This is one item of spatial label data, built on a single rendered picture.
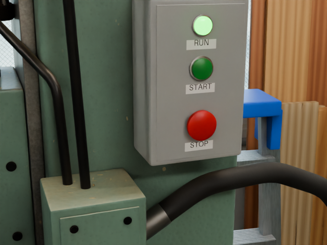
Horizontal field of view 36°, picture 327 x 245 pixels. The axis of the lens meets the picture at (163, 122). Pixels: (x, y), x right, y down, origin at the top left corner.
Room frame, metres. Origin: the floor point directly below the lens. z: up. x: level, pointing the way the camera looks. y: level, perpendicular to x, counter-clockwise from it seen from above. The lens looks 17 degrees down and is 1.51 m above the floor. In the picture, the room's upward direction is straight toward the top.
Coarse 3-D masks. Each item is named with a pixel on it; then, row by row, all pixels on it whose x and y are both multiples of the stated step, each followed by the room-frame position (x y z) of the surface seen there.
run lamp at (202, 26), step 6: (198, 18) 0.47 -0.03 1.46; (204, 18) 0.47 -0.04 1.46; (210, 18) 0.48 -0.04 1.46; (192, 24) 0.47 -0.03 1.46; (198, 24) 0.47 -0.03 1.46; (204, 24) 0.47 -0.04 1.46; (210, 24) 0.47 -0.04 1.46; (198, 30) 0.47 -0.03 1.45; (204, 30) 0.47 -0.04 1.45; (210, 30) 0.47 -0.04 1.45
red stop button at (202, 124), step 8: (200, 112) 0.47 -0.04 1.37; (208, 112) 0.47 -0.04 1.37; (192, 120) 0.46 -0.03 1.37; (200, 120) 0.47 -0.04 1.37; (208, 120) 0.47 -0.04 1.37; (192, 128) 0.46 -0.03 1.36; (200, 128) 0.47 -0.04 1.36; (208, 128) 0.47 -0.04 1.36; (192, 136) 0.47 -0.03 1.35; (200, 136) 0.47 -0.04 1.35; (208, 136) 0.47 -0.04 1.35
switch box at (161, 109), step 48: (144, 0) 0.48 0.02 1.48; (192, 0) 0.47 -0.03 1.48; (240, 0) 0.49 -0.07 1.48; (144, 48) 0.48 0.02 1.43; (240, 48) 0.49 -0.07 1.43; (144, 96) 0.48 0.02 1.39; (192, 96) 0.47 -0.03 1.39; (240, 96) 0.49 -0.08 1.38; (144, 144) 0.48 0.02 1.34; (240, 144) 0.49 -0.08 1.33
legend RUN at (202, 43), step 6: (186, 42) 0.47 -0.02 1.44; (192, 42) 0.47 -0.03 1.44; (198, 42) 0.47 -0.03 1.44; (204, 42) 0.48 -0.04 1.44; (210, 42) 0.48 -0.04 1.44; (186, 48) 0.47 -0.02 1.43; (192, 48) 0.47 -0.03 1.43; (198, 48) 0.47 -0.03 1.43; (204, 48) 0.48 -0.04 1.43; (210, 48) 0.48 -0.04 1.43
